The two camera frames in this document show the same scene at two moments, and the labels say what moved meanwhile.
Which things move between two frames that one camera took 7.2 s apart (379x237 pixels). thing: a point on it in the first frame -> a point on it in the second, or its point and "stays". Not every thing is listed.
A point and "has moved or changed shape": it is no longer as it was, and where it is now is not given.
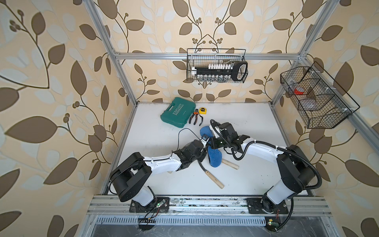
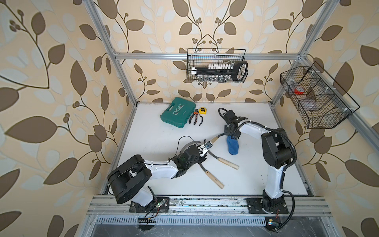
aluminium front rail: x=208 y=205 stays
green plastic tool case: x=179 y=112 stays
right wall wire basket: x=322 y=103 stays
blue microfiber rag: x=215 y=156 has moved or changed shape
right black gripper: x=213 y=144 -> x=226 y=132
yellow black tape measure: x=203 y=110 stays
